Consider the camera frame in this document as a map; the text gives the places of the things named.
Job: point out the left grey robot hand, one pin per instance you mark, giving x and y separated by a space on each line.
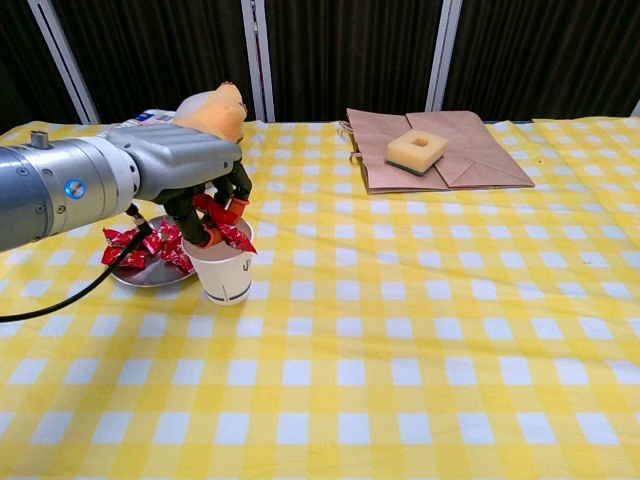
180 155

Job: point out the white paper cup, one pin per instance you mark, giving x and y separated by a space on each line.
225 280

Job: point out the white plastic food package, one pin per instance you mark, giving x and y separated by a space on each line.
150 117

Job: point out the orange plush toy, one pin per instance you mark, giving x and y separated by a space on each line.
225 107

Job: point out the black pleated curtain panel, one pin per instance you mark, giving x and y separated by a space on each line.
350 50
550 50
150 50
20 60

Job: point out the round metal plate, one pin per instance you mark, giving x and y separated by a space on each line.
150 277

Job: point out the yellow sponge with square hole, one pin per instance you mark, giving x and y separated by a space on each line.
400 150

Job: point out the yellow white checkered tablecloth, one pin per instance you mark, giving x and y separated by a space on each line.
350 350

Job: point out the flat brown paper bag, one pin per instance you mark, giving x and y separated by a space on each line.
475 140

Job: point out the silver partition post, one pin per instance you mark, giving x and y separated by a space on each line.
260 60
636 109
64 60
445 50

